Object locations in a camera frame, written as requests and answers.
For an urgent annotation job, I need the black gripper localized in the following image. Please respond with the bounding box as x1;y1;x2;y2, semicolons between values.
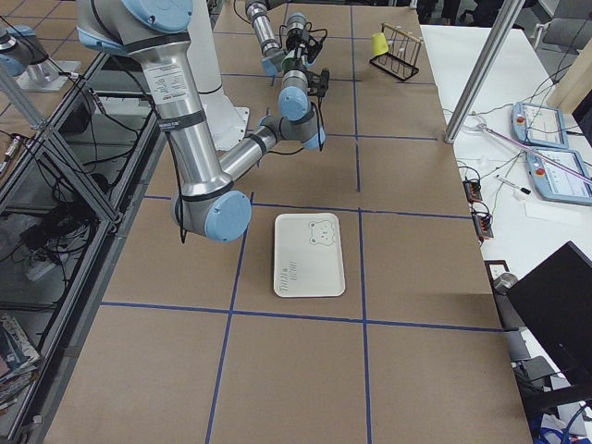
286;35;307;56

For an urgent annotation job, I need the pale green cup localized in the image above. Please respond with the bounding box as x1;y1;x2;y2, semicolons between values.
281;50;302;73

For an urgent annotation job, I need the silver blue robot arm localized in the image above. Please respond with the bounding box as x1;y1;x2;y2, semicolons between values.
244;0;307;77
77;1;329;242

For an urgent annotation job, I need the yellow cup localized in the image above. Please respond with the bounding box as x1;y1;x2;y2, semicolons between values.
371;32;389;57

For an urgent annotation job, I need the white bear print tray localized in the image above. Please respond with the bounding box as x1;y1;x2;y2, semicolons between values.
273;213;346;298

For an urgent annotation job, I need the upper orange connector box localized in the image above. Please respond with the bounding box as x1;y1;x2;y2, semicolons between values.
462;179;482;204

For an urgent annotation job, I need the orange connector box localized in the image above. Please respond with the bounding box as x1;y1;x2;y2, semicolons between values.
472;212;494;241
462;179;482;204

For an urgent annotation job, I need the upper teach pendant tablet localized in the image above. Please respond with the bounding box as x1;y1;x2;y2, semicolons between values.
512;102;569;149

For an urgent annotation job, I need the teach pendant tablet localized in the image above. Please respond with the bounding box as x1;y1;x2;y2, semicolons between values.
512;102;569;149
526;147;591;206

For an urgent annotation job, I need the lower orange connector box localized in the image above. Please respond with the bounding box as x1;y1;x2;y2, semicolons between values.
472;212;494;241

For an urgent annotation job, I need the black marker pen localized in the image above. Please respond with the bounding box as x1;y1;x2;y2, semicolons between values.
495;175;532;195

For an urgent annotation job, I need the lower teach pendant tablet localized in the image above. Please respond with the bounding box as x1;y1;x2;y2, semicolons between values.
526;147;591;206

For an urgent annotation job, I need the pink grabber stick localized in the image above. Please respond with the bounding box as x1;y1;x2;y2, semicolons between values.
476;123;592;185

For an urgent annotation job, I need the metal cylinder weight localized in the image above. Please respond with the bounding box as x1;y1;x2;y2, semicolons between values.
493;272;519;295

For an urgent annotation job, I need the black monitor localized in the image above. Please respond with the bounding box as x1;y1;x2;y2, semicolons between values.
507;241;591;384

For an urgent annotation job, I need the stack of books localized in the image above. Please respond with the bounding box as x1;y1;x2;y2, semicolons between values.
1;313;41;414

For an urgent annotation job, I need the black camera cable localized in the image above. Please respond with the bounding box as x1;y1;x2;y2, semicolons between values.
304;87;327;152

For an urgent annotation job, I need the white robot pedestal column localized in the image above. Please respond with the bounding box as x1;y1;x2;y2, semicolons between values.
187;0;250;151

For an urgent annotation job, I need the black wire cup rack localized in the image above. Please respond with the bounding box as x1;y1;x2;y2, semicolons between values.
369;22;424;81

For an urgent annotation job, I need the aluminium frame post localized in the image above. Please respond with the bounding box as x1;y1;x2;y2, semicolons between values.
444;0;525;144

